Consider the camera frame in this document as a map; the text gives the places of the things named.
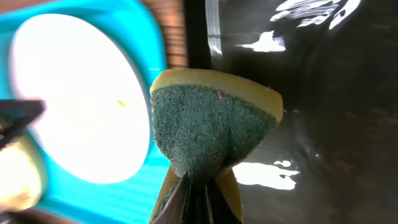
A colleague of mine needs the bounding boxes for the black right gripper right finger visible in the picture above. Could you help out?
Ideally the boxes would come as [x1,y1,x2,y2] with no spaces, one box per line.
[204,178,242,224]

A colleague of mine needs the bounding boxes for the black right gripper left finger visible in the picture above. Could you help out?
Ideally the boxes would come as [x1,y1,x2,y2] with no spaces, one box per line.
[153,173,199,224]

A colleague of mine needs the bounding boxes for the black water tray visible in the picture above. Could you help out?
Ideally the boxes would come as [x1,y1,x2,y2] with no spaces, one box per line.
[183,0,397,223]

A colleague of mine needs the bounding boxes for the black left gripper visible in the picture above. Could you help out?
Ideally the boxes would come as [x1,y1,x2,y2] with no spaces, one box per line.
[1,100,45,148]

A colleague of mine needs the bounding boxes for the yellow green plate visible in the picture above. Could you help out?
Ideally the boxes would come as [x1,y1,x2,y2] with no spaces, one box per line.
[1,136,47,212]

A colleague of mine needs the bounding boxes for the white plate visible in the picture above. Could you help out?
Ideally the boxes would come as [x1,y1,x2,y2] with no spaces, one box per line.
[9,14,150,184]

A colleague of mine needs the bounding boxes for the green yellow sponge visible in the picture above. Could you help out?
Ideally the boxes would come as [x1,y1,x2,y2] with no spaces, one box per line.
[150,68,283,223]

